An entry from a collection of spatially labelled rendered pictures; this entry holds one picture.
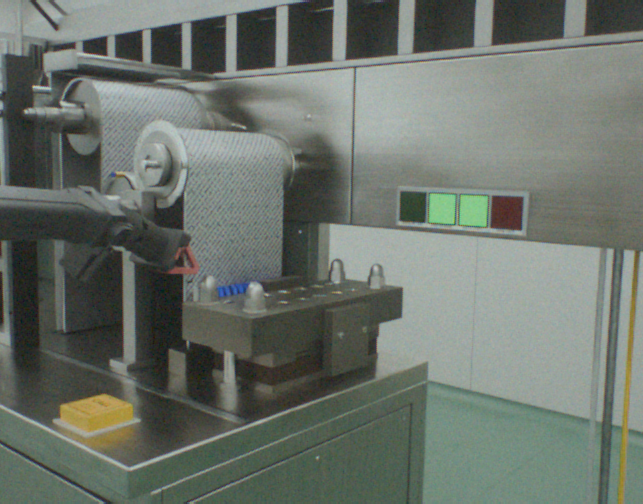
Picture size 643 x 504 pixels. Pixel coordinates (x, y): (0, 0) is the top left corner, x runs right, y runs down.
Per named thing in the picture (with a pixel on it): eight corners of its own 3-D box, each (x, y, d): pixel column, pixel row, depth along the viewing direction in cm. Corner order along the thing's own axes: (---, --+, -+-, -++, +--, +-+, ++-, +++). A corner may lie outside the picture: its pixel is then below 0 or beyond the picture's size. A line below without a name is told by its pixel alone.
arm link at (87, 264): (123, 226, 98) (78, 188, 99) (71, 291, 98) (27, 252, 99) (153, 234, 109) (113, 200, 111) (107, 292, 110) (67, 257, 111)
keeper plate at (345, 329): (322, 374, 117) (323, 309, 116) (358, 362, 125) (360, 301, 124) (334, 377, 116) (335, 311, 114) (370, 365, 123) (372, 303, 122)
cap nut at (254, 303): (237, 310, 108) (237, 281, 108) (254, 307, 111) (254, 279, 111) (254, 314, 106) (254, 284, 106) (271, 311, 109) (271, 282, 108)
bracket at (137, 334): (107, 366, 123) (104, 190, 119) (138, 359, 128) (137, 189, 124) (124, 372, 120) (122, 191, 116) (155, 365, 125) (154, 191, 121)
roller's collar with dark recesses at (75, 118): (46, 133, 134) (45, 99, 133) (75, 135, 138) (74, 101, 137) (64, 133, 130) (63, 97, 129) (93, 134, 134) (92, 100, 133)
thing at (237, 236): (183, 301, 119) (184, 192, 117) (279, 286, 137) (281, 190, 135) (185, 302, 119) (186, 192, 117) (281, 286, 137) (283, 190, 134)
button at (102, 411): (59, 421, 96) (59, 404, 96) (104, 409, 101) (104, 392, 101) (88, 435, 92) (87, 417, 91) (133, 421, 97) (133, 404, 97)
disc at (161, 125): (133, 206, 125) (132, 121, 124) (136, 206, 126) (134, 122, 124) (187, 210, 116) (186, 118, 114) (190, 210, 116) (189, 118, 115)
